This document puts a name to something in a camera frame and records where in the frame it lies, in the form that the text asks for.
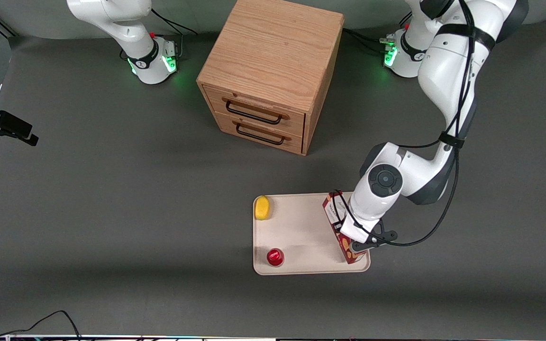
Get red cookie box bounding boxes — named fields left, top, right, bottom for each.
left=322, top=190, right=368, bottom=265

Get beige rectangular tray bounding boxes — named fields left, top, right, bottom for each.
left=253, top=192, right=371, bottom=276

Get yellow lemon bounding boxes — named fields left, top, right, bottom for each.
left=254, top=195, right=272, bottom=221

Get wooden lower drawer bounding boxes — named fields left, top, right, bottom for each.
left=214, top=113, right=305, bottom=155

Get wooden drawer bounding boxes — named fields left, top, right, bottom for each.
left=214, top=113, right=305, bottom=155
left=203, top=85, right=307, bottom=138

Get wooden upper drawer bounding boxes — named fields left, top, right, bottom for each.
left=203, top=85, right=307, bottom=138

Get wooden two-drawer cabinet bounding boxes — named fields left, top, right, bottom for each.
left=196, top=0, right=345, bottom=156

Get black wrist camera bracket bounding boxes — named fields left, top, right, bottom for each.
left=367, top=219, right=398, bottom=248

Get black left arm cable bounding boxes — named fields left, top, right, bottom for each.
left=332, top=0, right=475, bottom=247

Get black lower drawer handle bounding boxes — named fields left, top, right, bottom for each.
left=233, top=121, right=288, bottom=146

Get black drawer handle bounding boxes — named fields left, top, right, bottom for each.
left=233, top=121, right=288, bottom=146
left=222, top=96, right=291, bottom=126

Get black upper drawer handle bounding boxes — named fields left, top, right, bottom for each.
left=222, top=96, right=291, bottom=126

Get black left base cables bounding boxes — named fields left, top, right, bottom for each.
left=343, top=27, right=390, bottom=54

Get black right base cable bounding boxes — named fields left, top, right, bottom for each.
left=151, top=9, right=199, bottom=36

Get black cable on table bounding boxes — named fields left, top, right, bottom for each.
left=0, top=310, right=82, bottom=341

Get black camera stand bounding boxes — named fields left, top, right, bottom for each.
left=0, top=81, right=39, bottom=147

